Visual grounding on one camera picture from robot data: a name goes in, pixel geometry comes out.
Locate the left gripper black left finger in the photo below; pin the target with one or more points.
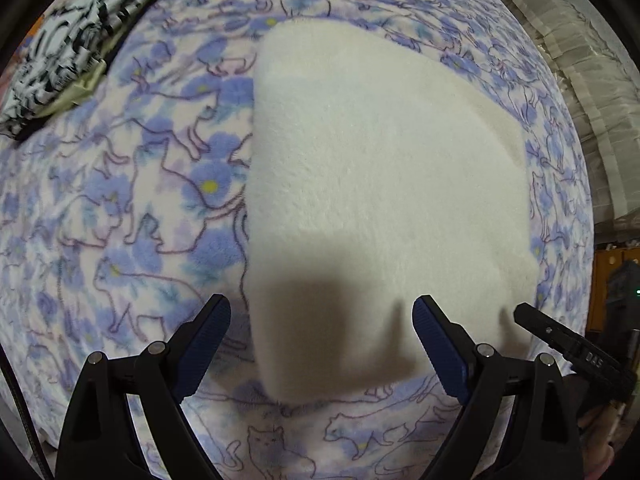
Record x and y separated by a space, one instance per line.
98 439

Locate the black white patterned folded clothes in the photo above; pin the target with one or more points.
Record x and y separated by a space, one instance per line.
66 60

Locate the blue cat print blanket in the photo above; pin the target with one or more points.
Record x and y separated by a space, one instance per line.
122 216

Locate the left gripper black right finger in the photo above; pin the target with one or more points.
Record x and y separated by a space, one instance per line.
541 439

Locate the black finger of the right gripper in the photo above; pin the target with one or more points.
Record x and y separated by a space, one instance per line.
606 377

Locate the white fleece cardigan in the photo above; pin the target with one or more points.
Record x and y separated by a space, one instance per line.
378 175

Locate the wooden cabinet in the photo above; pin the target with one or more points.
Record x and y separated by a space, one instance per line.
614 300

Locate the clear plastic storage bag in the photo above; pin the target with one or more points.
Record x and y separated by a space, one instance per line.
600 86

